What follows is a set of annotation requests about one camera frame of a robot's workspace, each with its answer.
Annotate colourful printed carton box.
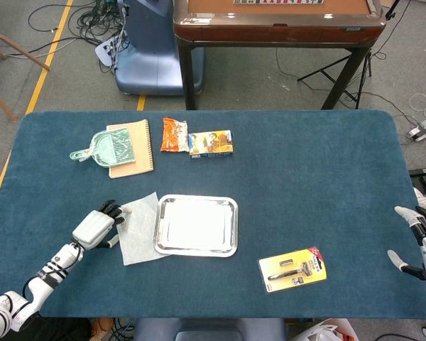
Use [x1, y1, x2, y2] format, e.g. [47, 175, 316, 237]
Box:
[187, 129, 234, 160]

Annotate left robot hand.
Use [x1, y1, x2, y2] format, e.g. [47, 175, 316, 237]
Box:
[72, 200, 133, 251]

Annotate grey-blue robot torso base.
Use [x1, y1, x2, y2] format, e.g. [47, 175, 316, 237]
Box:
[133, 317, 287, 341]

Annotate silver metal tray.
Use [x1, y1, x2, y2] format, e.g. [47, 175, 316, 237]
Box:
[153, 194, 239, 258]

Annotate brown mahjong table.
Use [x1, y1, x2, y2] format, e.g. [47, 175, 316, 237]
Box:
[173, 0, 388, 111]

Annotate white socket board with plugs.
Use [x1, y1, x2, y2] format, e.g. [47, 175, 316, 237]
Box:
[94, 38, 121, 68]

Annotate green dustpan brush set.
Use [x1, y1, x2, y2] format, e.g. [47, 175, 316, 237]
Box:
[69, 126, 138, 168]

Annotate blue felt table cover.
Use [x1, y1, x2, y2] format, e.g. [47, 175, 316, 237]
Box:
[0, 109, 426, 320]

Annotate white shoe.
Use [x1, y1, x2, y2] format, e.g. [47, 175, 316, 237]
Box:
[413, 187, 426, 211]

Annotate orange snack bag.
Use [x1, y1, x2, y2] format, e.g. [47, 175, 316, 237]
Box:
[159, 117, 189, 153]

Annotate yellow razor blister pack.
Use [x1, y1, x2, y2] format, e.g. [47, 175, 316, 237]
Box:
[258, 247, 328, 294]

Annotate face-up mahjong tile row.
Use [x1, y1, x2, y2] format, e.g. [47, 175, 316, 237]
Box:
[233, 0, 324, 6]

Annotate tangled black floor cables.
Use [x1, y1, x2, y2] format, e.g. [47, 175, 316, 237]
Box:
[28, 0, 129, 74]

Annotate white power strip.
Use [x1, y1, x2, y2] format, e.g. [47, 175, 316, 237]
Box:
[406, 117, 426, 142]

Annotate kraft spiral notebook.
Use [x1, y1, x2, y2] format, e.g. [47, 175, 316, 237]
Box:
[106, 119, 155, 179]

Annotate wooden chair with white seat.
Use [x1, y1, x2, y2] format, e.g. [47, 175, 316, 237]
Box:
[0, 10, 50, 122]

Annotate black tripod stand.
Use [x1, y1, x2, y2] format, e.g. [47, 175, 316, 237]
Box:
[297, 0, 402, 110]

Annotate white coiled cable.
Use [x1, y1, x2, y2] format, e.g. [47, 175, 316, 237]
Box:
[408, 92, 426, 119]

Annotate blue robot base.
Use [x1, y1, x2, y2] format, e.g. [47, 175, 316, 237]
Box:
[115, 0, 205, 96]

